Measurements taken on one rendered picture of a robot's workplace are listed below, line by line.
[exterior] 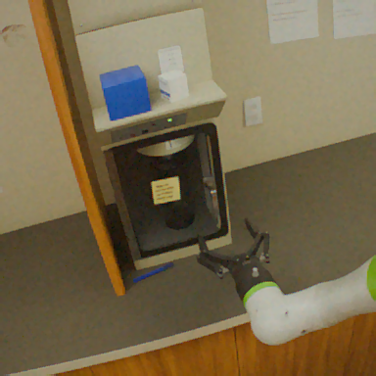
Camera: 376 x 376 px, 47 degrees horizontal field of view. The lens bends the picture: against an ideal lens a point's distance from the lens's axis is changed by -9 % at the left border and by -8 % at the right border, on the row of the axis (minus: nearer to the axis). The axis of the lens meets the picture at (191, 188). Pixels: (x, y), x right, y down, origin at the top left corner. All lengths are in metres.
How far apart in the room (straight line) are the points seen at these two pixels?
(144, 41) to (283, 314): 0.71
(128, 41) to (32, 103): 0.60
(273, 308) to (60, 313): 0.71
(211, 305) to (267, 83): 0.88
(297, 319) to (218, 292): 0.43
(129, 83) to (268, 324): 0.61
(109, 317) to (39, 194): 0.63
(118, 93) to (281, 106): 0.93
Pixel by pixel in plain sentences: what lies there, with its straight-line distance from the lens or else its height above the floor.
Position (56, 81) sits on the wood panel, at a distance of 1.06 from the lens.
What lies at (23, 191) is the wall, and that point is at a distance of 1.81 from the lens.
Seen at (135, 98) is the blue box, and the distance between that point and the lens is 1.08.
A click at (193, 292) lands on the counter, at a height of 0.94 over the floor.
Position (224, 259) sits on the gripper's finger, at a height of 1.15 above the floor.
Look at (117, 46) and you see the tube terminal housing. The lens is 1.14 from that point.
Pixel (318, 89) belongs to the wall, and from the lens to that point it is 1.92.
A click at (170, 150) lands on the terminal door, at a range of 1.27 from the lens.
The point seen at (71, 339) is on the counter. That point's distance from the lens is 1.38.
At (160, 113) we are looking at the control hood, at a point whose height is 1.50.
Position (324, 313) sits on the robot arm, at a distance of 1.01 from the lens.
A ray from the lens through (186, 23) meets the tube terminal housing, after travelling 1.16.
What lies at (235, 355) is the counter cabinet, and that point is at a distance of 1.53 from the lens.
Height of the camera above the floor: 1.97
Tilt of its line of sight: 35 degrees down
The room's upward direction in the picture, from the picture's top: 9 degrees counter-clockwise
